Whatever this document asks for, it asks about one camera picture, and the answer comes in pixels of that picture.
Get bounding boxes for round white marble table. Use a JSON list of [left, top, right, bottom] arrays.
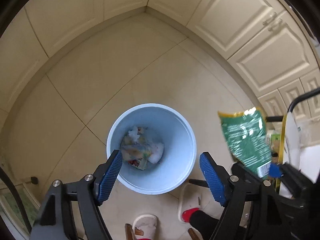
[[279, 112, 319, 183]]

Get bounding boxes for green snack bag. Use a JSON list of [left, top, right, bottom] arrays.
[[217, 107, 272, 178]]

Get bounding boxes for white slipper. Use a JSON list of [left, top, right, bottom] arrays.
[[178, 183, 206, 224], [132, 214, 158, 240]]

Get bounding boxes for black chair frame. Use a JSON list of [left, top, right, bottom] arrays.
[[265, 87, 320, 123]]

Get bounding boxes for cream lower cabinets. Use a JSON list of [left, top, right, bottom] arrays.
[[1, 0, 319, 132]]

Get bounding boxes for light blue trash bin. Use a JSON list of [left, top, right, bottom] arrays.
[[106, 103, 197, 195]]

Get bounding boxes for white rice cake piece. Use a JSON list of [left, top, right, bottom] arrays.
[[148, 142, 164, 164]]

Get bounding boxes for drink carton box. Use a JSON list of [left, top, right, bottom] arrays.
[[120, 135, 152, 171]]

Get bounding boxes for clear plastic wrap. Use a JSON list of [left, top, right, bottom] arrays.
[[126, 126, 140, 144]]

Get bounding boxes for white slipper left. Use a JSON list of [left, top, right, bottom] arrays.
[[132, 214, 158, 240]]

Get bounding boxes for white slipper right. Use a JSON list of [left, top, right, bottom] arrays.
[[178, 183, 206, 224]]

